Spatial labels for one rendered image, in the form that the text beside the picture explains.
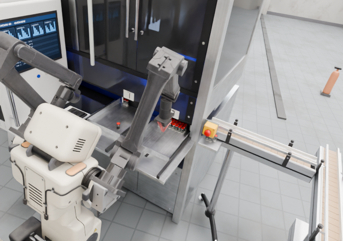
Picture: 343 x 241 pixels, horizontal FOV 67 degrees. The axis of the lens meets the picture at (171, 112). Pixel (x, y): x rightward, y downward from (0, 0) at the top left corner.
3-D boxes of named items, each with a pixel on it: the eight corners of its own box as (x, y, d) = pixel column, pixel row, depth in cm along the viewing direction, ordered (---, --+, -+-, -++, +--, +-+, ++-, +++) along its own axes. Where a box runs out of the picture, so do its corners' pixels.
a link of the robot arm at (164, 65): (147, 49, 74) (178, 65, 73) (162, 43, 86) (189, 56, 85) (106, 162, 94) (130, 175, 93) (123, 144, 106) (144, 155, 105)
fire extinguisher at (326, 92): (315, 91, 465) (328, 64, 436) (324, 91, 473) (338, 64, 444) (324, 97, 448) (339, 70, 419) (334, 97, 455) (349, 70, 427)
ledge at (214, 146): (205, 134, 175) (205, 131, 174) (223, 141, 170) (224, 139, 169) (197, 145, 164) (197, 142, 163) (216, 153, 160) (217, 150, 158)
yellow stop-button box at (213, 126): (205, 128, 163) (208, 119, 159) (216, 133, 161) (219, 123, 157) (201, 134, 157) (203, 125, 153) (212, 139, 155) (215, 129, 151)
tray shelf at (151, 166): (114, 101, 194) (114, 99, 193) (199, 137, 171) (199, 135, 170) (64, 133, 157) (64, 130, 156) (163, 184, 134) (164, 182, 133)
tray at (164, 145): (158, 118, 180) (159, 114, 178) (192, 131, 171) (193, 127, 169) (130, 144, 154) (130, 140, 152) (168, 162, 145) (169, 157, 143)
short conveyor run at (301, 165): (201, 139, 172) (205, 120, 164) (209, 128, 184) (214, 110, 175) (309, 185, 149) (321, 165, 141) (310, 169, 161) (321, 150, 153)
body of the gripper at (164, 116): (174, 116, 134) (176, 104, 130) (164, 126, 127) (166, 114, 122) (163, 112, 137) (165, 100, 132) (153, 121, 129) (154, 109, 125)
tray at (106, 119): (120, 101, 191) (120, 97, 189) (149, 114, 183) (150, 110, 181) (87, 123, 165) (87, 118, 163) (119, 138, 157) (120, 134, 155)
